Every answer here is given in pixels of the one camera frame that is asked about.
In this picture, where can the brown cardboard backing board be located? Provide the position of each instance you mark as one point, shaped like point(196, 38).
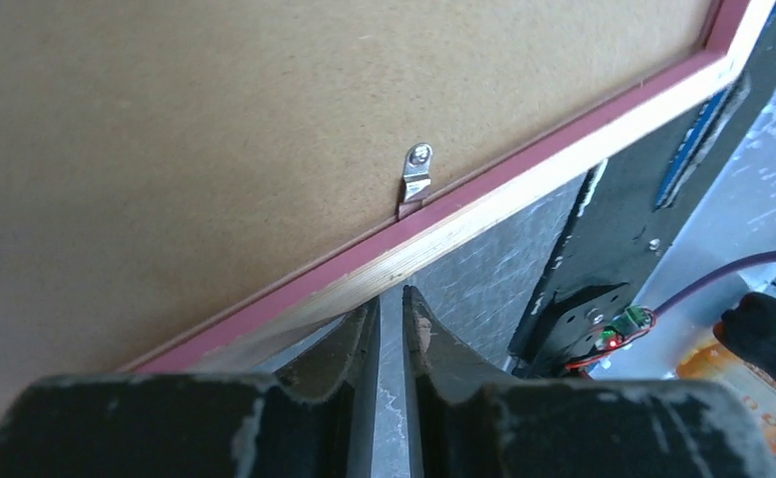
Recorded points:
point(229, 145)

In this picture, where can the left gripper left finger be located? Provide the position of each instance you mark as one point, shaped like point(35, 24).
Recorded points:
point(312, 417)

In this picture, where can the metal frame retaining clip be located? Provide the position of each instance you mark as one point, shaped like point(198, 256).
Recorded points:
point(415, 179)

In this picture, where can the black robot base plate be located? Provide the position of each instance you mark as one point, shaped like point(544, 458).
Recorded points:
point(628, 212)

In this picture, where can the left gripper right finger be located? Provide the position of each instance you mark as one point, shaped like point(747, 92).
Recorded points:
point(469, 418)

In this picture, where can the pink wooden picture frame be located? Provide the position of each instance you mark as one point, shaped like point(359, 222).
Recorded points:
point(493, 204)

